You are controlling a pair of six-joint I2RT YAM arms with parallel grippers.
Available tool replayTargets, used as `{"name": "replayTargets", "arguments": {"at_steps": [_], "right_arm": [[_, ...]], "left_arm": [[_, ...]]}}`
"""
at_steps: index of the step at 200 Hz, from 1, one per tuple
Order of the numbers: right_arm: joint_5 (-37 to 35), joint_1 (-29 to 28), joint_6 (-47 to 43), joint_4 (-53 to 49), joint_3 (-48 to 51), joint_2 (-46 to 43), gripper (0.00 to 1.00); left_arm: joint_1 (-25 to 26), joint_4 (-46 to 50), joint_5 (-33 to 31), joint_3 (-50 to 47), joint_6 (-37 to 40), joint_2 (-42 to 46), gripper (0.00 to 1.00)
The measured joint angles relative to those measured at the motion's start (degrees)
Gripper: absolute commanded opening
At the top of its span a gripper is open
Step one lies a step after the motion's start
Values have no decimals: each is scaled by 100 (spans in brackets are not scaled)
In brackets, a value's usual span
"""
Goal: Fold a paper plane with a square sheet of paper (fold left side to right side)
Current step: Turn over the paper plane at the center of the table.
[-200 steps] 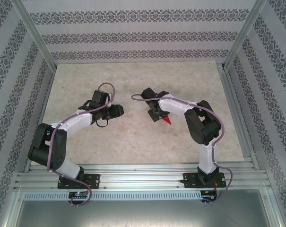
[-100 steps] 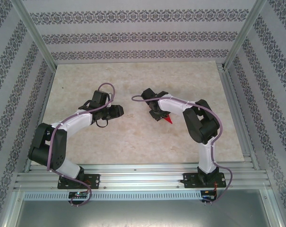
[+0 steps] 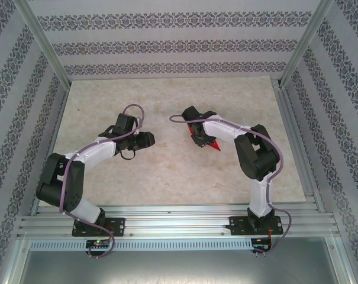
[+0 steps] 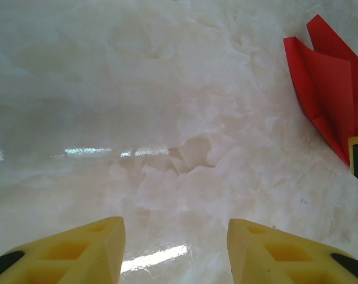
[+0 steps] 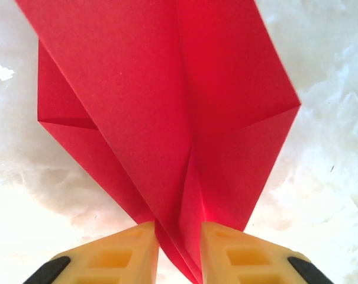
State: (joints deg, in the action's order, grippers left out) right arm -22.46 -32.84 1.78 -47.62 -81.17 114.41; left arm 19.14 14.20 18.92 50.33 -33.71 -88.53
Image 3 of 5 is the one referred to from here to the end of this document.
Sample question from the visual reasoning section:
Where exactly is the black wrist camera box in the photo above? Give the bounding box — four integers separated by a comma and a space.
115, 112, 137, 133
181, 106, 204, 124

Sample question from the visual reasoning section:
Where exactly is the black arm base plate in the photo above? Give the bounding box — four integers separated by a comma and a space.
73, 217, 126, 237
229, 215, 284, 237

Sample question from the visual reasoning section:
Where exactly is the thin black cable loop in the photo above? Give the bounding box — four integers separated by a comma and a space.
118, 149, 137, 160

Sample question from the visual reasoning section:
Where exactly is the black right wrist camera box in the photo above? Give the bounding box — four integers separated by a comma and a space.
181, 106, 204, 124

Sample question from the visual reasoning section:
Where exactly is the aluminium frame post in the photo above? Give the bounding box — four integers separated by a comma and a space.
325, 236, 358, 284
1, 232, 31, 284
17, 0, 72, 88
278, 0, 336, 89

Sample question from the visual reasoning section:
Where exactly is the aluminium mounting rail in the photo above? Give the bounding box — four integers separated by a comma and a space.
17, 204, 342, 239

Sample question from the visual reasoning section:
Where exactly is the grey metal sheet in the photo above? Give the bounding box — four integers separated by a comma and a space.
18, 250, 350, 284

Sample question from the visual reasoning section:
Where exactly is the purple cable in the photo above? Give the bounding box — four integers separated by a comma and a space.
169, 114, 292, 258
60, 104, 147, 261

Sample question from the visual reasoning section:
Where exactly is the small circuit board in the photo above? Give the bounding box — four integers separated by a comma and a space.
251, 238, 273, 252
86, 240, 111, 249

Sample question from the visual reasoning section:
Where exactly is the slotted grey cable duct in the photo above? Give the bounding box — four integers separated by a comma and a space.
29, 238, 253, 252

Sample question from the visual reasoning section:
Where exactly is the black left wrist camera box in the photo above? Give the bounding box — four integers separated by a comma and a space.
115, 112, 137, 133

